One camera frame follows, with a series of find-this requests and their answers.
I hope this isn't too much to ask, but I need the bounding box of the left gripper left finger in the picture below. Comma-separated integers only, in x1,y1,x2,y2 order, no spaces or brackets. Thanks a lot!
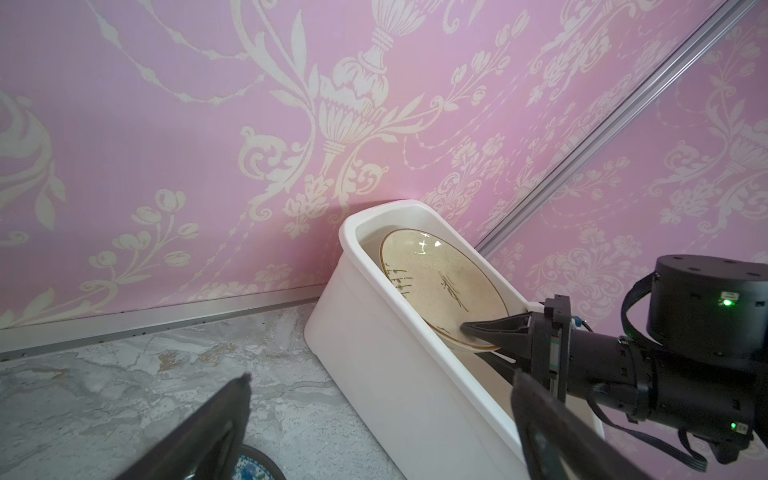
118,373,251,479

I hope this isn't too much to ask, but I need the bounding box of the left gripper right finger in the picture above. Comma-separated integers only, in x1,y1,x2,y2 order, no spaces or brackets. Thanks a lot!
511,372,649,480

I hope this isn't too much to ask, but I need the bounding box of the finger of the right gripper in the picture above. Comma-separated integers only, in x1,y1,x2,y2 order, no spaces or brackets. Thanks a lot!
460,313,533,360
479,352,530,384

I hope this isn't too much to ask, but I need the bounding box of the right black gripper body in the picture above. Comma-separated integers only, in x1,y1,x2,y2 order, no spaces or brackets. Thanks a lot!
529,295,654,420

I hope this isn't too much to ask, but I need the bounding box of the small teal patterned plate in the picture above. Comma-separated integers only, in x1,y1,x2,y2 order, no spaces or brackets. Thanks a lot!
232,445,286,480

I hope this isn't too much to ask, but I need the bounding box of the cream plate with plant motif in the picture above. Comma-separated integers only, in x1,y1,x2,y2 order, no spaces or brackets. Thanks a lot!
379,229,509,353

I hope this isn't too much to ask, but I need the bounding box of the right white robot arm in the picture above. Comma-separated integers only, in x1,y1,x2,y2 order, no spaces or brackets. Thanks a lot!
461,254,767,472

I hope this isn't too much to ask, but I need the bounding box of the white plastic bin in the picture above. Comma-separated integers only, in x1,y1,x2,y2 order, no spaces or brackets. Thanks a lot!
304,199,606,480

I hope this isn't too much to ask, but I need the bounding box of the aluminium right corner post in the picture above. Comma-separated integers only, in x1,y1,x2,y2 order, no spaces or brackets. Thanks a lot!
477,0,759,257

